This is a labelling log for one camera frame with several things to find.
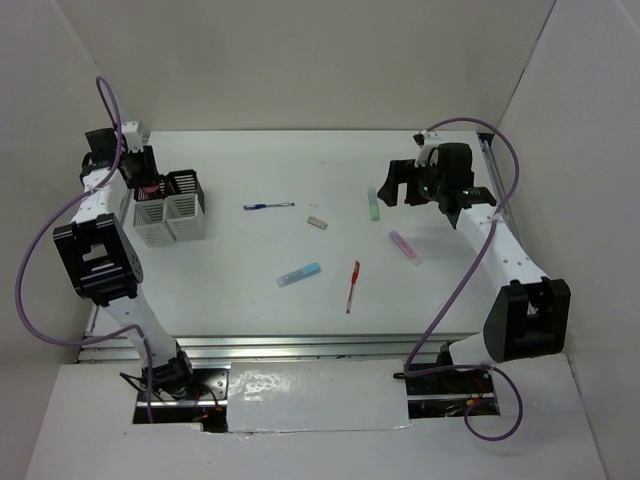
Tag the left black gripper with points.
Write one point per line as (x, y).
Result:
(151, 175)

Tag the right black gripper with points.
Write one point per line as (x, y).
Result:
(403, 171)

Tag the blue ballpoint pen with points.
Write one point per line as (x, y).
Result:
(261, 206)

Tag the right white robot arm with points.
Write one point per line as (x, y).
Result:
(529, 315)

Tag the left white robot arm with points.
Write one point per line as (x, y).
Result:
(101, 261)

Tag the green highlighter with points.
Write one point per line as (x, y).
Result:
(373, 203)

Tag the purple highlighter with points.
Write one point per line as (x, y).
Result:
(406, 248)

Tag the white slatted organizer container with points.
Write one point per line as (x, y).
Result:
(175, 214)

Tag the grey eraser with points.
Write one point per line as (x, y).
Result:
(317, 222)

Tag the red ballpoint pen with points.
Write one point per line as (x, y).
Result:
(354, 278)

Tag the blue highlighter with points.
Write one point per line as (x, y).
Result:
(298, 275)

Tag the shiny white cover sheet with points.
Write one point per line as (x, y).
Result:
(316, 396)

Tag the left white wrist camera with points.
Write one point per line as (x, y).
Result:
(134, 136)

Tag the aluminium rail frame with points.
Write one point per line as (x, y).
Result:
(218, 295)

